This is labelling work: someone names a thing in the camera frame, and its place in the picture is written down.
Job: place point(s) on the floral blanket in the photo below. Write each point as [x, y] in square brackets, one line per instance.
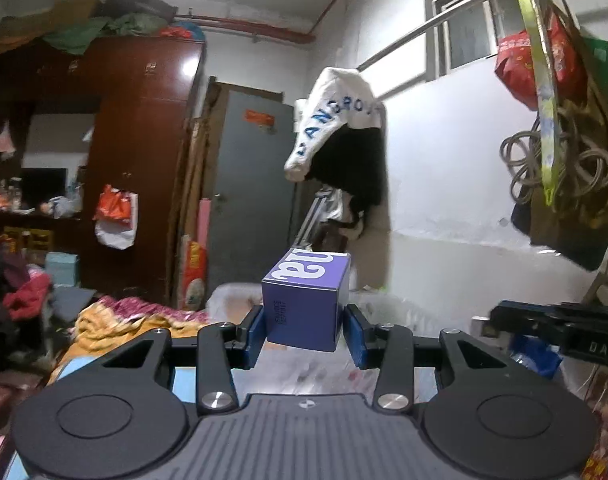
[134, 315]

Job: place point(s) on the dark monitor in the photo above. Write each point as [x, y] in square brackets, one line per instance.
[43, 187]

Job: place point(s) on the pink board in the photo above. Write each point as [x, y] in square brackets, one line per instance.
[204, 222]

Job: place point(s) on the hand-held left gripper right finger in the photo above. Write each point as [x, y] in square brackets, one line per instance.
[355, 335]

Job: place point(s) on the white plastic basket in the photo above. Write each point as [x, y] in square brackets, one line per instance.
[424, 315]

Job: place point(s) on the white and black jacket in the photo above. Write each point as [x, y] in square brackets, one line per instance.
[341, 130]

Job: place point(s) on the red snack bag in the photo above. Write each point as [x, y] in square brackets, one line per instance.
[195, 272]

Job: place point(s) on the pile of dark clothes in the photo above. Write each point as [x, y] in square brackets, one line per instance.
[14, 290]

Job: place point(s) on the blue shopping bag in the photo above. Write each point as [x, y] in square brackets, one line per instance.
[534, 357]

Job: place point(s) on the red hanging bag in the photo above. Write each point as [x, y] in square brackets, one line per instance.
[521, 60]

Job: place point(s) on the brown wooden wardrobe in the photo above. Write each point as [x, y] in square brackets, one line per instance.
[134, 160]

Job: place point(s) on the purple box with white letters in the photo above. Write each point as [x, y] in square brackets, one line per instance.
[304, 305]

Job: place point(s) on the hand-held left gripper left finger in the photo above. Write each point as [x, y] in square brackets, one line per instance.
[255, 334]

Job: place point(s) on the black hanging bag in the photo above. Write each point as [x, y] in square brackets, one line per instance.
[579, 252]

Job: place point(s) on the metal clothes rod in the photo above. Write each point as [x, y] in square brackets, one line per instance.
[424, 27]

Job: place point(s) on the red pipe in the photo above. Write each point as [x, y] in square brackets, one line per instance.
[264, 27]

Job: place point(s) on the small pink hanging bag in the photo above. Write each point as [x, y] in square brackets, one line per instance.
[5, 139]

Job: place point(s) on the window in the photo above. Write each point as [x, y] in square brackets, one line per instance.
[479, 20]

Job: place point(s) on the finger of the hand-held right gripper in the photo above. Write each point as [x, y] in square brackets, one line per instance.
[516, 319]

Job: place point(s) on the folded metal stand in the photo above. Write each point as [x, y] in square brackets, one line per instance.
[314, 220]

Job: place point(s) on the red printed cloth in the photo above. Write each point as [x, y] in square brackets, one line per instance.
[606, 425]

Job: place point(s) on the grey metal door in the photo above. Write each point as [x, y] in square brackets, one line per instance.
[249, 190]

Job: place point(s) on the green hanging bag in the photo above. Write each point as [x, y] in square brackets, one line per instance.
[599, 60]

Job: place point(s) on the red and white plastic bag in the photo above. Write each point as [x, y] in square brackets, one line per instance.
[115, 215]

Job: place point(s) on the green and brown cloth bundles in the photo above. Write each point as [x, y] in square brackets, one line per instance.
[84, 20]

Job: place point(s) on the brown hanging bag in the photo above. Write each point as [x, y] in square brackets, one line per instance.
[591, 195]

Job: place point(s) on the light blue box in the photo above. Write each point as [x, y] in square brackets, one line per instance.
[61, 269]

